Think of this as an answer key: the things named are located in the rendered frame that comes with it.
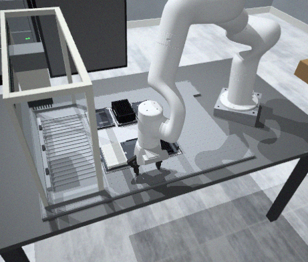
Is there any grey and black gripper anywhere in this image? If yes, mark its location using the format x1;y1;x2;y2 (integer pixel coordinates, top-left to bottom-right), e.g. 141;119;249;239
127;141;162;176

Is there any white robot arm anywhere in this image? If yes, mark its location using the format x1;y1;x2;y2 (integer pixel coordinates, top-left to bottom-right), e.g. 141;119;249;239
138;0;281;165

